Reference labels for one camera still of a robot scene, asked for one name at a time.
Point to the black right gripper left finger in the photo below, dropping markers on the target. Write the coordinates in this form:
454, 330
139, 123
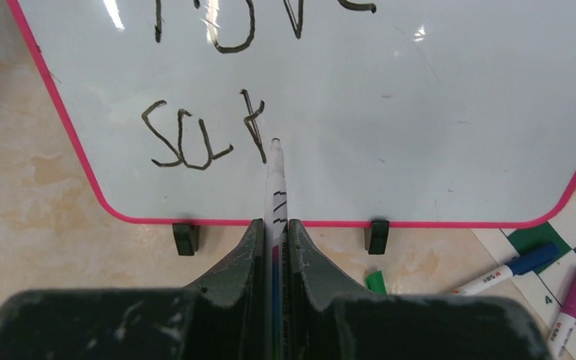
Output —
209, 318

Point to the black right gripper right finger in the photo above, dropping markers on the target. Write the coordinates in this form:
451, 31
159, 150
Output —
334, 317

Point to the black marker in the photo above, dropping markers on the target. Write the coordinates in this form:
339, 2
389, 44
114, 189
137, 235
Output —
275, 238

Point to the pink framed whiteboard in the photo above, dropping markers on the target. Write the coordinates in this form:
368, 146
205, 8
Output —
419, 113

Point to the green capped marker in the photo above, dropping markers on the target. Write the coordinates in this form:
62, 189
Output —
375, 282

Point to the blue capped marker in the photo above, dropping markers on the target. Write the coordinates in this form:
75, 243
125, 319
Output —
518, 266

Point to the purple capped marker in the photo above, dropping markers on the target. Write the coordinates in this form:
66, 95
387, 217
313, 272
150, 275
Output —
564, 323

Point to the green white chessboard mat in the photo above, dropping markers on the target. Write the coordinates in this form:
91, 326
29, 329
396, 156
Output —
544, 288

